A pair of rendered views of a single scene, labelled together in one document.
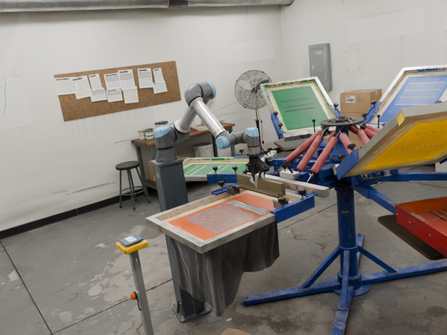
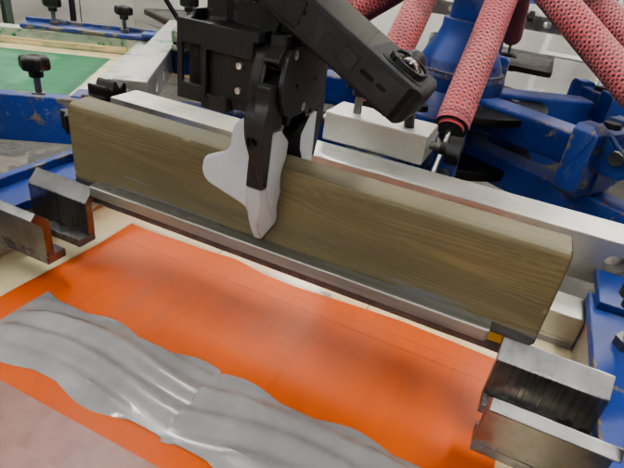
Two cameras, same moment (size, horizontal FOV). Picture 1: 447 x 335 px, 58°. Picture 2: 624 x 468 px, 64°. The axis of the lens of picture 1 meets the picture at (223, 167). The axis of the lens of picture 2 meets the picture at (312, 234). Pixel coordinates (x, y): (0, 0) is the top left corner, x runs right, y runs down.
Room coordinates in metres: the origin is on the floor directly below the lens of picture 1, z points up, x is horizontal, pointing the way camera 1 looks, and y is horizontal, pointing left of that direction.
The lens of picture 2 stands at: (2.04, -0.03, 1.25)
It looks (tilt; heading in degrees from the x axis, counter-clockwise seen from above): 30 degrees down; 325
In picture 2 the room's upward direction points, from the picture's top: 8 degrees clockwise
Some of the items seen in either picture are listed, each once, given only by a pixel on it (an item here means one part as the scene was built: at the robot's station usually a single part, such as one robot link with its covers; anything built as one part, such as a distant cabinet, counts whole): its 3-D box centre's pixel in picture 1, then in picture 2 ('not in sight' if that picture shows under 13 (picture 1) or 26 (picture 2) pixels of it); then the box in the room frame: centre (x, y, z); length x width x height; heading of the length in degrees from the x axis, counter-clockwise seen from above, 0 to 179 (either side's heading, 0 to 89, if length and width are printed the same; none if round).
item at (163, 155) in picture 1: (165, 153); not in sight; (2.74, 0.39, 1.25); 0.15 x 0.15 x 0.10
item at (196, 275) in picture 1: (192, 266); not in sight; (2.03, 0.24, 0.74); 0.45 x 0.03 x 0.43; 35
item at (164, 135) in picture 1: (163, 136); not in sight; (2.75, 0.38, 1.37); 0.13 x 0.12 x 0.14; 135
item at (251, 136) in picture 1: (252, 137); not in sight; (2.36, -0.19, 1.36); 0.09 x 0.08 x 0.11; 45
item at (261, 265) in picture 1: (249, 262); not in sight; (1.99, -0.07, 0.74); 0.46 x 0.04 x 0.42; 125
